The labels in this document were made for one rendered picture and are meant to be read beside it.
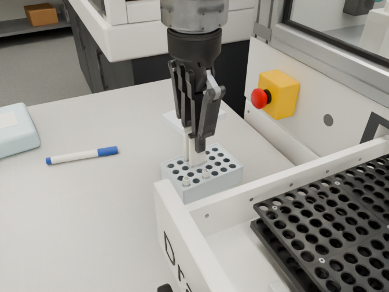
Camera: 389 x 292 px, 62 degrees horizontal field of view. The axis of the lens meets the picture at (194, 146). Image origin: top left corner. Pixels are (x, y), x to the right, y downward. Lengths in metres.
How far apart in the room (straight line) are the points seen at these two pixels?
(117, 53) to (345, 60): 0.65
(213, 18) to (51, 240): 0.40
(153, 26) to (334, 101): 0.60
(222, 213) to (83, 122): 0.49
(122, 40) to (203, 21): 0.58
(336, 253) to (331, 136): 0.29
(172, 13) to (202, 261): 0.29
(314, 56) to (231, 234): 0.34
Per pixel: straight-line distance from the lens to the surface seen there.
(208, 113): 0.47
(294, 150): 0.69
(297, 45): 0.63
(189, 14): 0.42
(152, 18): 0.99
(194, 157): 0.55
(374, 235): 0.39
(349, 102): 0.56
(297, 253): 0.34
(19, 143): 0.74
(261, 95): 0.61
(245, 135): 0.73
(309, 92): 0.62
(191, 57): 0.44
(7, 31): 3.94
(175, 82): 0.53
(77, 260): 0.52
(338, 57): 0.56
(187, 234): 0.31
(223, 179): 0.57
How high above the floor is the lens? 1.17
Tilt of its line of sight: 37 degrees down
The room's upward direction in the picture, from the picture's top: straight up
